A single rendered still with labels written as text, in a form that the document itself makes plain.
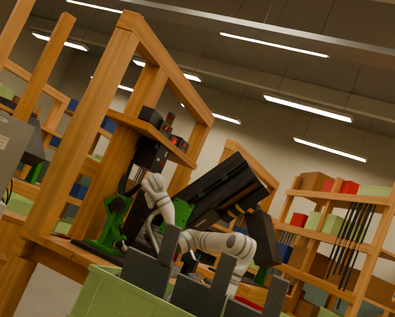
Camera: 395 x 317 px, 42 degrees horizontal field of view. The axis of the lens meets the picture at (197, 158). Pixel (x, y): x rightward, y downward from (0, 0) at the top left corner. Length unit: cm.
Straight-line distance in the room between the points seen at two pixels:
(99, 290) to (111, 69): 116
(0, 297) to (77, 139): 73
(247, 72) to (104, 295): 960
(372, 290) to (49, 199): 351
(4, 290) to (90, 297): 92
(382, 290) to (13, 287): 365
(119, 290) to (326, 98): 899
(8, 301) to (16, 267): 14
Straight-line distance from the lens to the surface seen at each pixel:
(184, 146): 310
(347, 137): 1208
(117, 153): 264
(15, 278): 234
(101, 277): 147
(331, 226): 572
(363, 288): 493
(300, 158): 1212
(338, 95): 1019
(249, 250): 205
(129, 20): 241
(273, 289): 138
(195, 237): 239
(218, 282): 145
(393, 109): 997
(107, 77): 234
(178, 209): 274
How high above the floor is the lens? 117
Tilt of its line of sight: 7 degrees up
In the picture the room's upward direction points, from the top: 23 degrees clockwise
